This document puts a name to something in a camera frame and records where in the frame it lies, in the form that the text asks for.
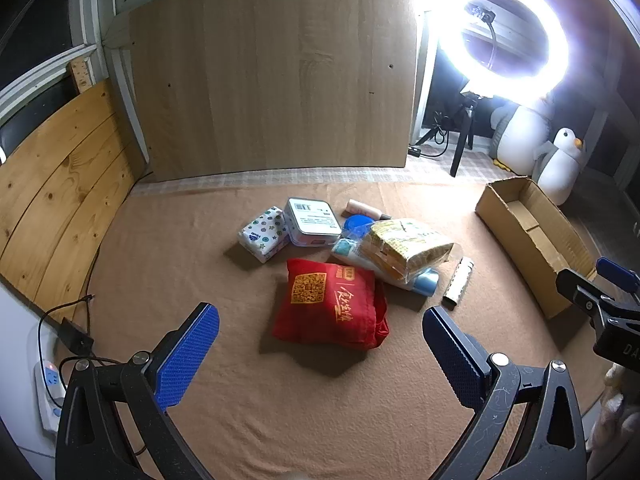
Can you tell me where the small penguin plush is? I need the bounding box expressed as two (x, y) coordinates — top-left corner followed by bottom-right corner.
(532, 127), (585, 206)

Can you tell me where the small chipboard piece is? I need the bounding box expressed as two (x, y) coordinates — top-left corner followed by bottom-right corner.
(67, 56), (93, 95)

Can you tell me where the black charger cable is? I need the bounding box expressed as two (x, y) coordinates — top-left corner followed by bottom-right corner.
(37, 294), (123, 376)

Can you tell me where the ring light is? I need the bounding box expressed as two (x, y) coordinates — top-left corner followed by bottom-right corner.
(432, 0), (571, 98)

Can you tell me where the black light cable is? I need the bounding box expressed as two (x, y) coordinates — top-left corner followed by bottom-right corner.
(420, 110), (451, 158)

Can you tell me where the cream fleece clothing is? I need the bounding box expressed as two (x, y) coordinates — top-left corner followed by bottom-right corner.
(587, 364), (626, 456)

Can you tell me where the bread packet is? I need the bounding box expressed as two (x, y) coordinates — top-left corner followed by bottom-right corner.
(361, 217), (458, 283)

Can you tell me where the white tin box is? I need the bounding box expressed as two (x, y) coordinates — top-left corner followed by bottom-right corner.
(283, 197), (343, 248)

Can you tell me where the star print tissue pack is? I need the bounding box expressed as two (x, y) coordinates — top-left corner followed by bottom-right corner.
(240, 206), (291, 265)

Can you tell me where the cardboard box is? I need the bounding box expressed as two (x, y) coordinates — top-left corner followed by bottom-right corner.
(475, 176), (601, 321)

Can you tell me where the red printed cloth bag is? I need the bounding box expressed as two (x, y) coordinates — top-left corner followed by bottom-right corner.
(271, 258), (390, 350)

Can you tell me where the white bottle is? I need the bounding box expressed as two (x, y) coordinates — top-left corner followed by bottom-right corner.
(331, 237), (441, 297)

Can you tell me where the pine wood panel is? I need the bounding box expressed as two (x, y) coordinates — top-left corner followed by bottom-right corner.
(0, 77), (148, 291)

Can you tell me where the checked bed sheet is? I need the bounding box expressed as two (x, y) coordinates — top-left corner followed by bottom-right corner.
(132, 152), (531, 196)

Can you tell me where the blue round lid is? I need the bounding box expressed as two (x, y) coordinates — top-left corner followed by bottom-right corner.
(342, 214), (378, 241)

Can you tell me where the patterned lighter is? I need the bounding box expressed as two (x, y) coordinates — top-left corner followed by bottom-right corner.
(442, 256), (476, 311)

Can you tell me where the white window frame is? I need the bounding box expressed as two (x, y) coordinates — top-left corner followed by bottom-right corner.
(0, 0), (151, 163)

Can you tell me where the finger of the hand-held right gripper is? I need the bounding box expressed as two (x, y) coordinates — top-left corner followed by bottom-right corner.
(596, 257), (640, 305)
(556, 268), (616, 318)

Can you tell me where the white power strip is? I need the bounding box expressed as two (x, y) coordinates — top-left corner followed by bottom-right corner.
(32, 357), (68, 433)

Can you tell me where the black power adapter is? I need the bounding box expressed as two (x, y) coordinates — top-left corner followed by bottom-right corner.
(60, 317), (94, 356)

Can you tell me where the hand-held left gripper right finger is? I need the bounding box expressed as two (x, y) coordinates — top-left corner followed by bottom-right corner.
(422, 305), (588, 480)

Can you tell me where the light wooden board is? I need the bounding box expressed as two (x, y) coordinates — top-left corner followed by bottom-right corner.
(127, 0), (418, 183)

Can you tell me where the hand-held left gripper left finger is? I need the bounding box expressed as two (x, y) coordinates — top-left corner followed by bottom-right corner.
(55, 302), (221, 480)

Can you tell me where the small cosmetic tube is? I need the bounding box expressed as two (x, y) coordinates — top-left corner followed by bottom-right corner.
(345, 199), (393, 222)

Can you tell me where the large penguin plush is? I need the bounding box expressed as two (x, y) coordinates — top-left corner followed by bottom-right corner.
(490, 97), (551, 176)

